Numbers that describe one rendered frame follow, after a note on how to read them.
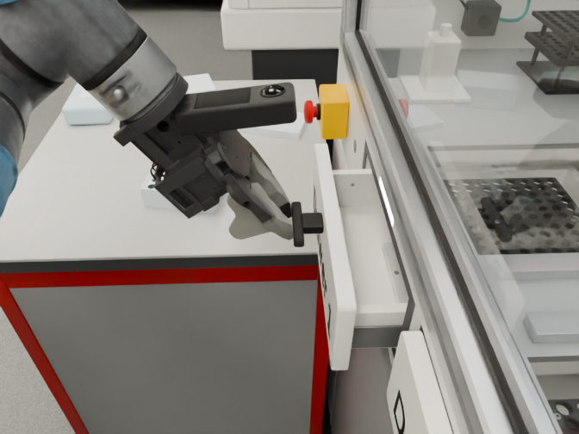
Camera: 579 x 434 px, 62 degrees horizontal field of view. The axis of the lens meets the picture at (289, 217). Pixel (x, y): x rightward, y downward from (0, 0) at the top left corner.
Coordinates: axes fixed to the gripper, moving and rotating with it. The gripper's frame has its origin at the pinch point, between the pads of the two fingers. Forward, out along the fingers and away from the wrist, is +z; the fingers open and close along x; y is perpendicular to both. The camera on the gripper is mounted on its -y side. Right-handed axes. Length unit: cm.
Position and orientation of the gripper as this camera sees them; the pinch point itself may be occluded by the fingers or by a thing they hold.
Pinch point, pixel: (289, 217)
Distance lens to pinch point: 56.4
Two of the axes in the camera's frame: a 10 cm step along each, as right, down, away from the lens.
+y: -8.2, 4.6, 3.4
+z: 5.7, 6.1, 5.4
